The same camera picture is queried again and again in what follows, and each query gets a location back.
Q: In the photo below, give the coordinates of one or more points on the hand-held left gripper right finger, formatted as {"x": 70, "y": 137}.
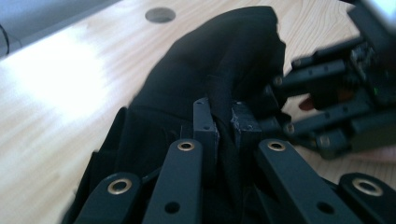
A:
{"x": 246, "y": 127}

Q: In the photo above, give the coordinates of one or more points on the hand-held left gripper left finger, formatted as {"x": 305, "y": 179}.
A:
{"x": 205, "y": 130}

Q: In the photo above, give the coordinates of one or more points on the black pants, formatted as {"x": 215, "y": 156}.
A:
{"x": 218, "y": 56}

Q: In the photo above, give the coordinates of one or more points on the grey round table grommet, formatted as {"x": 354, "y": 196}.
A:
{"x": 160, "y": 15}

